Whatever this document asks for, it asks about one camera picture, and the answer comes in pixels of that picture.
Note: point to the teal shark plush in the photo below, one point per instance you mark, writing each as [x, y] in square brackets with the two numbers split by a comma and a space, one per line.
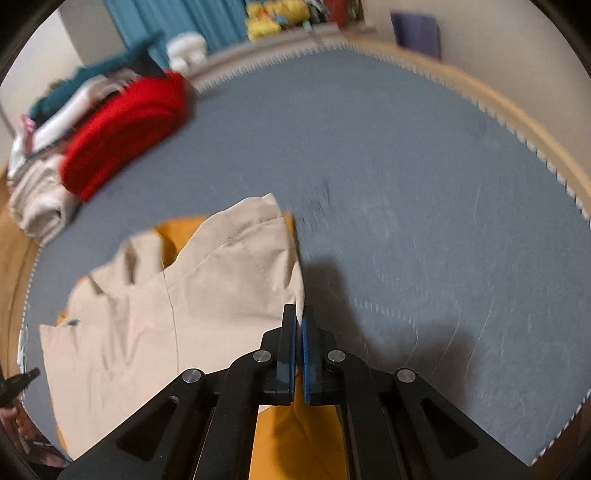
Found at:
[97, 71]

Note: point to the blue curtain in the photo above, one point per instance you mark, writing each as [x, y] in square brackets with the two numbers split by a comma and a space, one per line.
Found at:
[175, 23]

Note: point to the red bag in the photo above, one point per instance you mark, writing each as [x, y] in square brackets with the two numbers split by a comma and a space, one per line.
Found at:
[344, 11]

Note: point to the beige and yellow hoodie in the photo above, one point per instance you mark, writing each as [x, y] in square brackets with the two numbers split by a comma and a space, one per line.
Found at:
[184, 304]

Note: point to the yellow plush toy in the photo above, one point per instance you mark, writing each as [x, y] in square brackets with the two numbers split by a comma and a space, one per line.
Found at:
[272, 18]

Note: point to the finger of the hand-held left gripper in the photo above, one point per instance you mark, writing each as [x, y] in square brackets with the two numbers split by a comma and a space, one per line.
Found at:
[18, 385]

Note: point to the red folded blanket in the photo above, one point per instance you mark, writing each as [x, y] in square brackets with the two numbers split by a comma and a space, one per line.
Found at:
[124, 134]

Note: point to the white plush toy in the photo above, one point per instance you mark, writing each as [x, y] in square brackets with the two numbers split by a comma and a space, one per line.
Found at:
[187, 53]

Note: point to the purple box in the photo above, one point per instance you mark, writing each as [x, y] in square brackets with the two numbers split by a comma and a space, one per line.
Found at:
[415, 34]

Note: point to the cream folded quilt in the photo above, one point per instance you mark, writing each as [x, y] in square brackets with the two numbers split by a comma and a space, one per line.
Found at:
[39, 203]

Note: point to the wooden bed frame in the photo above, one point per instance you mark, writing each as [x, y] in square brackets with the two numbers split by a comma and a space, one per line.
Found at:
[508, 106]

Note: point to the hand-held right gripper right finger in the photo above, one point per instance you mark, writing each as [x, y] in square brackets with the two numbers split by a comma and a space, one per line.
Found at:
[309, 350]

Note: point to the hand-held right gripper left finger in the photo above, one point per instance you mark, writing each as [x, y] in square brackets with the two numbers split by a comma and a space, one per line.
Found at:
[288, 346]

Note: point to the person's left hand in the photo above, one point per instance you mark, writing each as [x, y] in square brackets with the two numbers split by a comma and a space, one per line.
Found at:
[14, 422]

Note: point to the pink cloth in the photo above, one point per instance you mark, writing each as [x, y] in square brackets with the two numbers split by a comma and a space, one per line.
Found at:
[27, 134]

